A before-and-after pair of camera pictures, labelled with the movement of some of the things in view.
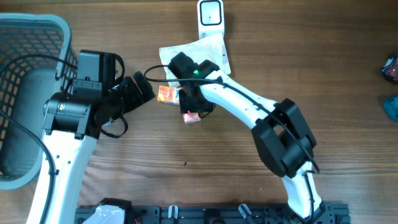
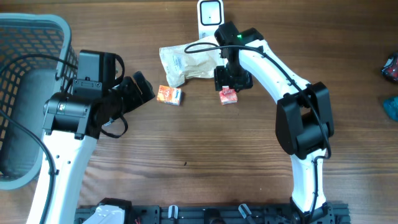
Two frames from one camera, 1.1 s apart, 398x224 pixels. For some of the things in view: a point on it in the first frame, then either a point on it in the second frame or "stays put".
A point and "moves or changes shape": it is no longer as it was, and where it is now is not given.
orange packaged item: (166, 94) stays put
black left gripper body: (126, 97) stays put
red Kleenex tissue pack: (189, 117) moves or changes shape
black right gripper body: (186, 102) → (233, 75)
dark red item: (390, 70) stays put
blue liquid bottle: (390, 106) stays put
